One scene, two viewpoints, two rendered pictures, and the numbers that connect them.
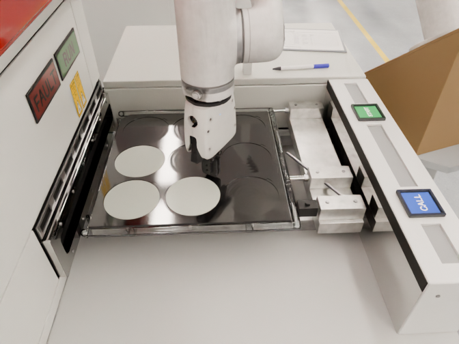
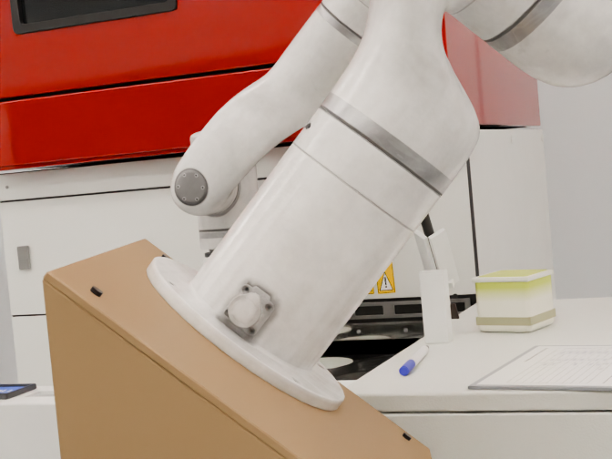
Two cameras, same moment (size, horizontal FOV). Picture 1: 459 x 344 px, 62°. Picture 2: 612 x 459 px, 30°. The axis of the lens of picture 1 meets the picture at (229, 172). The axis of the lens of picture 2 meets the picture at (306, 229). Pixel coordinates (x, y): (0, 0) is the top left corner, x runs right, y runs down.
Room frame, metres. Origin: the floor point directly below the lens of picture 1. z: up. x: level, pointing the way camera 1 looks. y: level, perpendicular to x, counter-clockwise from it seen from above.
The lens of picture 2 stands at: (1.26, -1.32, 1.18)
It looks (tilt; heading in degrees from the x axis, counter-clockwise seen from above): 3 degrees down; 114
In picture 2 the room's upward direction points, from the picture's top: 5 degrees counter-clockwise
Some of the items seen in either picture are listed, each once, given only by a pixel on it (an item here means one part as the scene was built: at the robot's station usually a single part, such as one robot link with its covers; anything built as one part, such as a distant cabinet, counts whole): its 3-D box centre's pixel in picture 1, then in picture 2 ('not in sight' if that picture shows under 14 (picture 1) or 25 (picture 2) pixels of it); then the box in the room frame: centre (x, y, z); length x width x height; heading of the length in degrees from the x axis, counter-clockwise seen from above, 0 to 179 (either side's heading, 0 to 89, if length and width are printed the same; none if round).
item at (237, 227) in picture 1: (192, 228); not in sight; (0.42, 0.06, 0.90); 0.37 x 0.01 x 0.01; 92
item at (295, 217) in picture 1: (281, 158); not in sight; (0.61, -0.11, 0.90); 0.38 x 0.01 x 0.01; 2
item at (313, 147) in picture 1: (318, 162); not in sight; (0.63, -0.19, 0.87); 0.36 x 0.08 x 0.03; 2
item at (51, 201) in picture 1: (76, 142); (330, 311); (0.58, 0.29, 0.96); 0.44 x 0.01 x 0.02; 2
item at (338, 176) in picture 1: (329, 177); not in sight; (0.55, -0.19, 0.89); 0.08 x 0.03 x 0.03; 92
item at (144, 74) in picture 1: (231, 72); (569, 395); (0.99, -0.01, 0.89); 0.62 x 0.35 x 0.14; 92
